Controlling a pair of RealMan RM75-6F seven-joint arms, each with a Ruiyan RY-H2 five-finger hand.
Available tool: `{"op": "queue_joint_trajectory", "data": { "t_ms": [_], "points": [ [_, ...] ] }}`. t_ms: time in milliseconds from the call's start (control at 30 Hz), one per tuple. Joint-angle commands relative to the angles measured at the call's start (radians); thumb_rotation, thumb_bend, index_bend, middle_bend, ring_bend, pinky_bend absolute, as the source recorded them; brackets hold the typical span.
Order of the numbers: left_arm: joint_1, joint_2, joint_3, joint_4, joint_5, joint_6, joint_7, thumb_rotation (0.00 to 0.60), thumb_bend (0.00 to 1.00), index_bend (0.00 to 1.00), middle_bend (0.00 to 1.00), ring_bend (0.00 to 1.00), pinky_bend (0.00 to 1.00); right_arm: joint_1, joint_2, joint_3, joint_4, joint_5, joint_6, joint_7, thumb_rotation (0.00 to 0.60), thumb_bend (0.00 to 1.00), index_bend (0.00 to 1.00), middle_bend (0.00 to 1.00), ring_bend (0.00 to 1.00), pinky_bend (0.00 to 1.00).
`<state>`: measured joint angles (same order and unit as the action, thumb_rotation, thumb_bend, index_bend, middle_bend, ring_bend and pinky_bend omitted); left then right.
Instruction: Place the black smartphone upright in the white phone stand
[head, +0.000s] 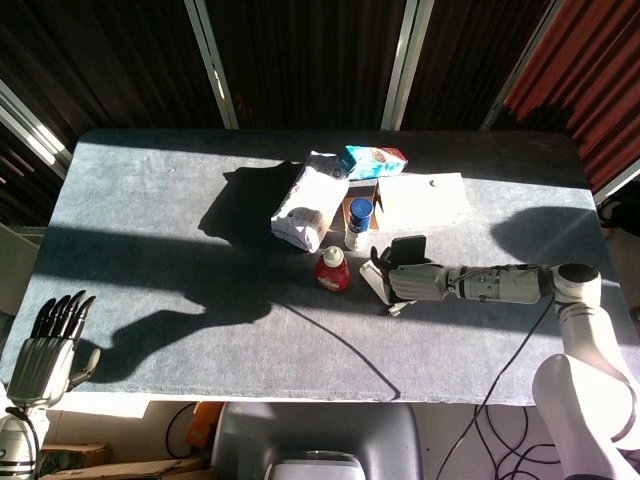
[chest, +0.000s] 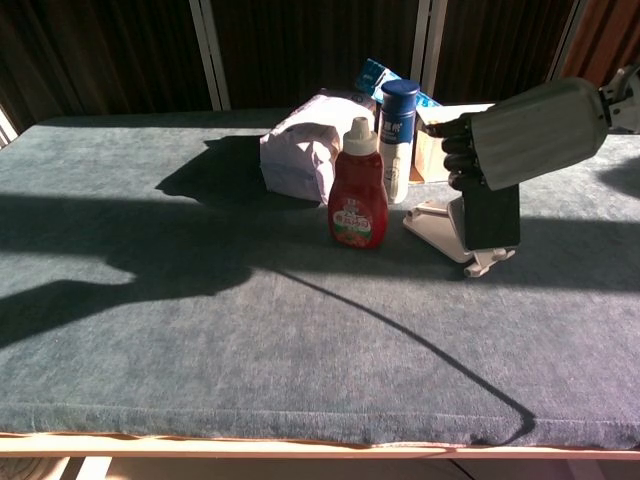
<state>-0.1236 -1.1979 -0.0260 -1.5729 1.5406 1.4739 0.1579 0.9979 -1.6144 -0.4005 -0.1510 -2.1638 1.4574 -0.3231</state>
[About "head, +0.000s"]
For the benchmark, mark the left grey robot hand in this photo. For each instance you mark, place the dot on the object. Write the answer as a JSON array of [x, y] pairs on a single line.
[[42, 367]]

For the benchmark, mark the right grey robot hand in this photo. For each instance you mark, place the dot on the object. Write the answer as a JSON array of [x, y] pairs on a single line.
[[417, 282]]

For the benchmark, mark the black smartphone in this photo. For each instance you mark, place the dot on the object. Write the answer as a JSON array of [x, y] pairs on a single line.
[[408, 250]]

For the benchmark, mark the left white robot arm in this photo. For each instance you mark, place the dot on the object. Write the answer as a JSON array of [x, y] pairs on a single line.
[[15, 445]]

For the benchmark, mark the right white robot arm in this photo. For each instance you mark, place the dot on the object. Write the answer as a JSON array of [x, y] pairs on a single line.
[[580, 350]]

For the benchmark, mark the white folding phone stand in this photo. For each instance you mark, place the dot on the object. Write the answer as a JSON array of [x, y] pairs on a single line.
[[372, 280]]

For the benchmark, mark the white cardboard box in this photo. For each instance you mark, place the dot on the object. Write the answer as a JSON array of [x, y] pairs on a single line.
[[425, 200]]

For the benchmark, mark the red ketchup squeeze bottle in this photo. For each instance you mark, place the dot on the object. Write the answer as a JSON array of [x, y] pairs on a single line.
[[332, 275]]

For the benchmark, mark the white bottle blue cap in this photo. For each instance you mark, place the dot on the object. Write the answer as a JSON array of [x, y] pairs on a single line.
[[359, 215]]

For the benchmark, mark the brown cardboard box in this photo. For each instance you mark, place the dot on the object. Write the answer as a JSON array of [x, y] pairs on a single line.
[[75, 454]]

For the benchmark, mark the teal carton box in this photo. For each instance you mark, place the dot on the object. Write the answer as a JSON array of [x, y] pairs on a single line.
[[375, 160]]

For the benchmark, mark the flat brown cardboard sheet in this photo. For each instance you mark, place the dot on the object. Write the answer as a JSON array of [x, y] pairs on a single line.
[[130, 469]]

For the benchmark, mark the white plastic package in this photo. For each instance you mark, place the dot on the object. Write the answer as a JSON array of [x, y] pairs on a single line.
[[310, 200]]

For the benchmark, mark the blue-grey table cloth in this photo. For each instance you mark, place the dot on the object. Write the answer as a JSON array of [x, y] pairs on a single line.
[[150, 250]]

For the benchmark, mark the orange device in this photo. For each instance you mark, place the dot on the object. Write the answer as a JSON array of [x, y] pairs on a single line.
[[205, 422]]

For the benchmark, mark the grey robot torso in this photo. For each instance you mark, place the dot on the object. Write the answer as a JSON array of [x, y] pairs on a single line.
[[320, 430]]

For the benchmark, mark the orange-red curtain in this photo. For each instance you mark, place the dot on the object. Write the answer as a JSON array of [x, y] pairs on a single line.
[[590, 75]]

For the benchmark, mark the white frame post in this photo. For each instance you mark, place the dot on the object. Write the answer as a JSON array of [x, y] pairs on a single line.
[[212, 65], [405, 65], [525, 60], [620, 182], [35, 130]]

